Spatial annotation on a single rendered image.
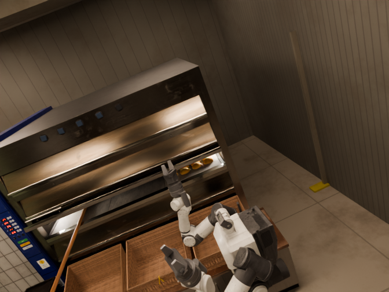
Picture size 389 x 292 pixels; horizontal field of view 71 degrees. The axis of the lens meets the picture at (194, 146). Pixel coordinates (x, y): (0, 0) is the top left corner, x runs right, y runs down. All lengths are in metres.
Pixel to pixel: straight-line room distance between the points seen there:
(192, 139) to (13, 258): 1.99
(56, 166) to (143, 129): 0.79
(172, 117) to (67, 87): 3.22
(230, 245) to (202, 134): 1.19
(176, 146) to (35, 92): 3.50
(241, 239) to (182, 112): 1.23
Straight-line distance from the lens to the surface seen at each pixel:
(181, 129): 2.33
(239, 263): 1.37
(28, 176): 2.67
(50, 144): 2.49
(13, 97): 5.53
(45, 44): 5.29
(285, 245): 2.48
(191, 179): 2.53
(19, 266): 3.23
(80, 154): 2.46
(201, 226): 1.78
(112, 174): 2.49
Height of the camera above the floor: 2.36
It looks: 22 degrees down
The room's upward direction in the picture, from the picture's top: 22 degrees counter-clockwise
